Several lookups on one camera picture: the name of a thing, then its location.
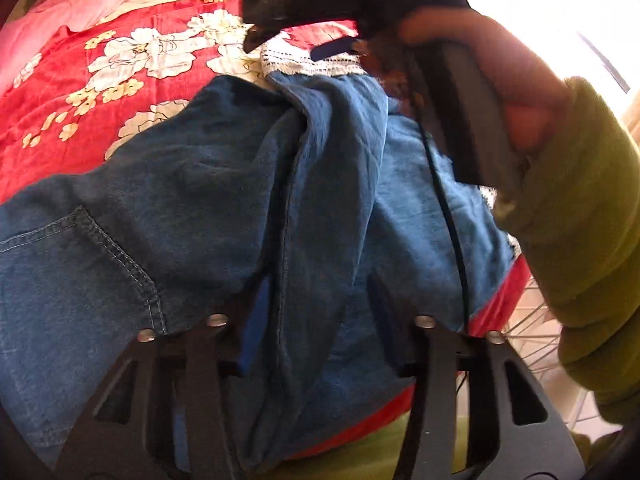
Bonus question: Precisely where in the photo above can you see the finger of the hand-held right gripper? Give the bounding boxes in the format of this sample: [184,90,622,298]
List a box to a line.
[312,37,368,61]
[243,0,358,53]

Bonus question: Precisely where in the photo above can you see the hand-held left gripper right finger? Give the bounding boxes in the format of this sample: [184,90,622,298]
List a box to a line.
[367,270,586,480]

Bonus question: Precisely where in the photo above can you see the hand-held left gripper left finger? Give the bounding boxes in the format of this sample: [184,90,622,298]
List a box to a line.
[55,277,273,480]

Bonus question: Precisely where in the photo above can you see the blue denim pants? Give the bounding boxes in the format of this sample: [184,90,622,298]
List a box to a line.
[0,40,521,473]

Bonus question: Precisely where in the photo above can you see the person's right hand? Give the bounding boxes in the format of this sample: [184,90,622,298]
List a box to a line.
[400,9,571,158]

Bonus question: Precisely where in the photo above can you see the window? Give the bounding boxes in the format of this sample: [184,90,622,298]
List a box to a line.
[450,0,640,121]

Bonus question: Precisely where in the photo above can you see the pink garment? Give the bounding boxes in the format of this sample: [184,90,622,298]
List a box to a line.
[0,0,146,96]

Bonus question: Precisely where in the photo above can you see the red floral blanket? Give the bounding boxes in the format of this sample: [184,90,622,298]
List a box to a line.
[0,0,531,461]

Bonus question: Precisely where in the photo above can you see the black cable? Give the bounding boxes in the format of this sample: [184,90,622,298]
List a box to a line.
[407,60,472,333]

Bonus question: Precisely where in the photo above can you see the white wire rack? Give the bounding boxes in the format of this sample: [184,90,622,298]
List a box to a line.
[500,280,596,431]

